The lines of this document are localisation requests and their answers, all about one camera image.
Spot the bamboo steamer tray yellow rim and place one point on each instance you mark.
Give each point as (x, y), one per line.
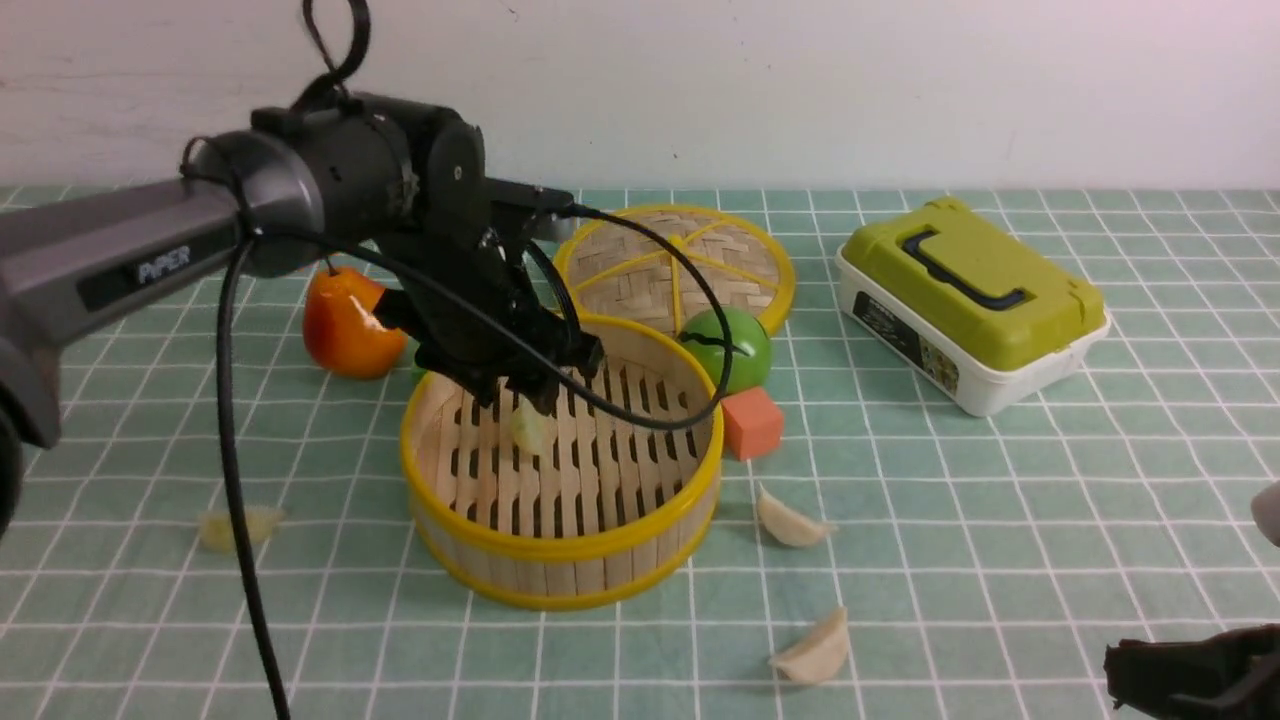
(605, 511)

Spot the greenish dumpling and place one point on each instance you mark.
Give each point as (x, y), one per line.
(215, 529)
(529, 428)

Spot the green toy apple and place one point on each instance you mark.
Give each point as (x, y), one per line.
(750, 349)

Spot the orange red toy pear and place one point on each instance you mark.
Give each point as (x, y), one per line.
(339, 328)

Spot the orange wooden cube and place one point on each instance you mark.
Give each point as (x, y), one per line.
(753, 424)

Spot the green lidded white box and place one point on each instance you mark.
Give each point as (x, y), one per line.
(984, 317)

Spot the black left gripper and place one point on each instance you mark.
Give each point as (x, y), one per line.
(470, 304)

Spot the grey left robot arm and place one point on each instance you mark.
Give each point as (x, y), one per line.
(408, 176)

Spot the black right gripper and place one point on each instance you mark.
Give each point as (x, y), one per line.
(1231, 675)

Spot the woven bamboo steamer lid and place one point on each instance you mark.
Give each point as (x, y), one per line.
(613, 271)

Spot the green checked tablecloth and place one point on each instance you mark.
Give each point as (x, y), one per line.
(985, 564)

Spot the white dumpling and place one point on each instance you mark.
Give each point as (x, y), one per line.
(787, 526)
(820, 655)

